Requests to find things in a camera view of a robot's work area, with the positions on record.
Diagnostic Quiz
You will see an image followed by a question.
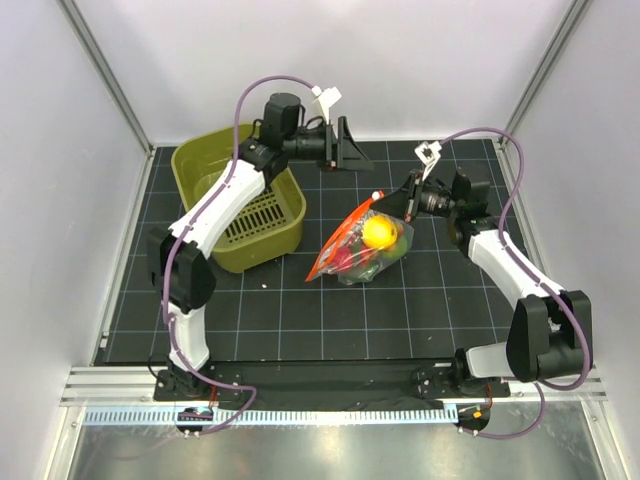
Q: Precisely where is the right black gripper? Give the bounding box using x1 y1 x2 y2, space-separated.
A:
371 170 462 223

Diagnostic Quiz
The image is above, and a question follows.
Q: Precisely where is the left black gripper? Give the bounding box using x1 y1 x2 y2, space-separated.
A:
284 118 374 173

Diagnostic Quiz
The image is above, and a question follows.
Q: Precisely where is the yellow lemon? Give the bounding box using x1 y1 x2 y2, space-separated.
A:
362 215 398 250

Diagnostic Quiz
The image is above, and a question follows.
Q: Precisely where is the clear zip top bag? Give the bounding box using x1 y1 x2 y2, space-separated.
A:
305 190 414 285

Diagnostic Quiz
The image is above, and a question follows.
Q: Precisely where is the red lychee bunch with leaves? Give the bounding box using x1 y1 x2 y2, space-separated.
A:
332 242 382 284

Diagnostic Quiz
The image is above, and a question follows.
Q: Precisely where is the olive green plastic basket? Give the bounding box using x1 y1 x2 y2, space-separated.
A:
169 127 307 273

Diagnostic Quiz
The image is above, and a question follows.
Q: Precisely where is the light green bumpy fruit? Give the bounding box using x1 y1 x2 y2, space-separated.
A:
385 235 410 261

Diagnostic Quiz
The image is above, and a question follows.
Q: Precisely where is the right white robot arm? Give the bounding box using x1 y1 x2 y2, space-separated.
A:
371 170 593 396

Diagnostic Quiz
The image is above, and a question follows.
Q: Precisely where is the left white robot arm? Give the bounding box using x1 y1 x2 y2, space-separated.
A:
147 86 373 400

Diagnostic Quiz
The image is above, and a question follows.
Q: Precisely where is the black grid mat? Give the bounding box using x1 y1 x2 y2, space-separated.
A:
94 139 513 366

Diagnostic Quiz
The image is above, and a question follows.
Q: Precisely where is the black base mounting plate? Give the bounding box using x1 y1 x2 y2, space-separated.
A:
149 360 511 406

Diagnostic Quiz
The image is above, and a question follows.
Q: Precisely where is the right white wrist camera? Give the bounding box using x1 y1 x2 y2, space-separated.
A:
414 141 442 181

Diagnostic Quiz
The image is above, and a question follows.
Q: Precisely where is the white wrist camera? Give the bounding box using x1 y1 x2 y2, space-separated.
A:
311 85 342 123
414 141 442 181

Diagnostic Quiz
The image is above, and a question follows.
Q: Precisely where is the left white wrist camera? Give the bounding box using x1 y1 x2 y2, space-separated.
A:
311 85 342 123

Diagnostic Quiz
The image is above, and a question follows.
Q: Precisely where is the slotted cable duct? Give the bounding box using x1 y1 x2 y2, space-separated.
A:
83 405 458 428

